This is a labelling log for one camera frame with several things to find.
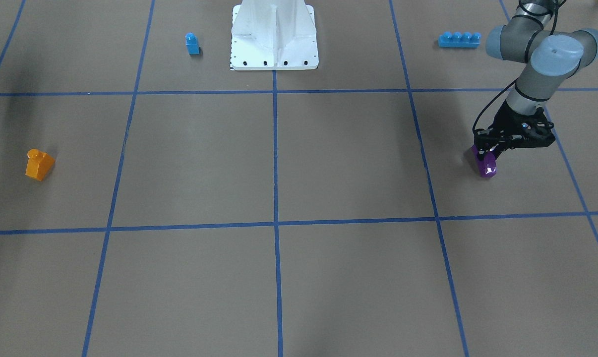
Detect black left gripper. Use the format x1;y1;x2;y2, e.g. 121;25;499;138
475;102;555;160

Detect purple trapezoid block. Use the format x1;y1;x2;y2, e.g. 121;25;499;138
471;145;497;178

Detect orange trapezoid block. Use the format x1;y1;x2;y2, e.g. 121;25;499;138
25;148;55;181

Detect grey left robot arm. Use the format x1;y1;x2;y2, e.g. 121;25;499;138
472;0;598;164

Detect long blue studded block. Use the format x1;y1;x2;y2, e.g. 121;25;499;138
437;31;482;48

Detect small blue block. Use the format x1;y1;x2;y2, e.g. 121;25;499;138
185;32;201;55

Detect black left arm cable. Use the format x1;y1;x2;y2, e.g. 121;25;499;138
472;0;563;137

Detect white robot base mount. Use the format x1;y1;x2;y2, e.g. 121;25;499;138
230;0;319;71

